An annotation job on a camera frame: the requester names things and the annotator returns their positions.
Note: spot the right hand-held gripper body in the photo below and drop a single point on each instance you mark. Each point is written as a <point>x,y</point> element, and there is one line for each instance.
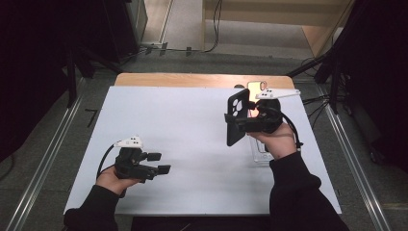
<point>269,117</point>

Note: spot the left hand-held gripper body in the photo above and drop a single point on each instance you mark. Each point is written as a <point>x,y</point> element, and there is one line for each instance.
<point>130,166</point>

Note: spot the black phone case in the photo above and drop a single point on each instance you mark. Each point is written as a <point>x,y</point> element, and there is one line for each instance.
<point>234,138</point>

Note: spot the clear plastic rack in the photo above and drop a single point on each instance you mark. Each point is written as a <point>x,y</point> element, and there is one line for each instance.
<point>261,155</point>

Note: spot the person's left hand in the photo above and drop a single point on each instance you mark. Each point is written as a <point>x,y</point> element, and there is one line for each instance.
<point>110,183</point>

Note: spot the person's right hand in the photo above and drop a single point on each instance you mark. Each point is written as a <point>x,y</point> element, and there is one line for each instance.
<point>277,142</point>

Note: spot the small dark round knob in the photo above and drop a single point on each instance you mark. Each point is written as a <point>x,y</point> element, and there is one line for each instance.
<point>239,86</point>

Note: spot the wooden table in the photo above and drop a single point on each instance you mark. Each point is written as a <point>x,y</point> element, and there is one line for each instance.
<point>192,80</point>

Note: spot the black stand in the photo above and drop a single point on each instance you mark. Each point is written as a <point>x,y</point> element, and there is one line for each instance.
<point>335,89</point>
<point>71,83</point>

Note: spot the light wooden shelf unit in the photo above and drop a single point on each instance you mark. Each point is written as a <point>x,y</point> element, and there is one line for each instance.
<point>317,35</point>

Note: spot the black curtain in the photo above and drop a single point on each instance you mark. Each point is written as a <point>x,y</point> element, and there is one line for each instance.
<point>378,64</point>
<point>32,64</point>

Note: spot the grey cabinet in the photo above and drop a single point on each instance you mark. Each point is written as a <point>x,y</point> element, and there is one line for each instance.
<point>139,19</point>

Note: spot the metal floor rail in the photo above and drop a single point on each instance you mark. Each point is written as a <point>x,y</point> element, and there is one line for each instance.
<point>352,160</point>
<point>45,166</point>

